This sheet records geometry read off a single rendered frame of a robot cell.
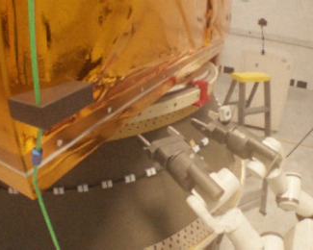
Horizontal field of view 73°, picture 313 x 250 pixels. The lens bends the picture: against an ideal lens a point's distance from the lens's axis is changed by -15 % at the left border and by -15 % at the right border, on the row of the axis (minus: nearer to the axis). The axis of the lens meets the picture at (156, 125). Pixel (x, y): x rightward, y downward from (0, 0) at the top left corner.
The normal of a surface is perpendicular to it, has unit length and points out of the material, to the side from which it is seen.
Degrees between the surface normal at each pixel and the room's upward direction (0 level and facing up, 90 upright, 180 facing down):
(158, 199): 62
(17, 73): 90
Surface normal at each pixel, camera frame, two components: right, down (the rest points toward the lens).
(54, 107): 0.92, 0.21
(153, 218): 0.48, -0.07
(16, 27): 0.65, 0.37
